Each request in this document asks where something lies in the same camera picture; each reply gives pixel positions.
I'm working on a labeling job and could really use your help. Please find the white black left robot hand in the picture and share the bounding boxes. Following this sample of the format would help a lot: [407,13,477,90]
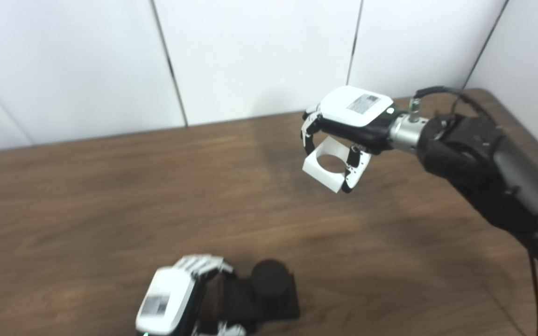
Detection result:
[135,254,251,336]

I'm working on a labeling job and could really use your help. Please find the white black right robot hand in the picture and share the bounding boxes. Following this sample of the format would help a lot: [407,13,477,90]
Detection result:
[301,85,396,194]

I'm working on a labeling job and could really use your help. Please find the white square piece with hole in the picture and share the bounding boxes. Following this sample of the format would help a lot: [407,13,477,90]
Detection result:
[302,136,368,193]

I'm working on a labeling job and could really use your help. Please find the black peg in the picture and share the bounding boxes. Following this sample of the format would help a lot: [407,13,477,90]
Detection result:
[213,259,300,334]

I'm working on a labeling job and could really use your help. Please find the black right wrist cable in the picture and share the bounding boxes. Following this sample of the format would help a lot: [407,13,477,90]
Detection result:
[409,85,498,126]

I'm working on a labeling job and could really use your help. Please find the thin black hanging cable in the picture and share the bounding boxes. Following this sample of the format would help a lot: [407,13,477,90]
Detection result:
[527,250,538,336]

